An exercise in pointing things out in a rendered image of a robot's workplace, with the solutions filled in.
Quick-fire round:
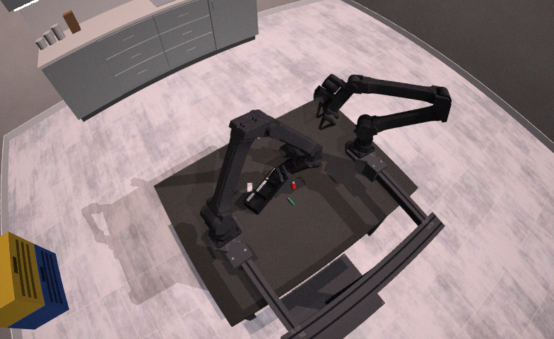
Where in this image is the black three-compartment bin rack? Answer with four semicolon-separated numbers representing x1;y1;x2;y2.
244;167;287;215

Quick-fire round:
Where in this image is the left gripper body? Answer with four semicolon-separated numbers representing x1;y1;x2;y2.
276;163;302;179

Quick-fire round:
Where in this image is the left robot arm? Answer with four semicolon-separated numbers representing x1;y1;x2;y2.
200;109;323;249

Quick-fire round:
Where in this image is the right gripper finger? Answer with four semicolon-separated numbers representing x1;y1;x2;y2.
319;115;336;130
316;101;325;118

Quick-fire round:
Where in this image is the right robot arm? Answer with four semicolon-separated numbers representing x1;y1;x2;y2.
314;74;452;159

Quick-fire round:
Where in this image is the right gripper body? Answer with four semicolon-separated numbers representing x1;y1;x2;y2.
323;101;345;121

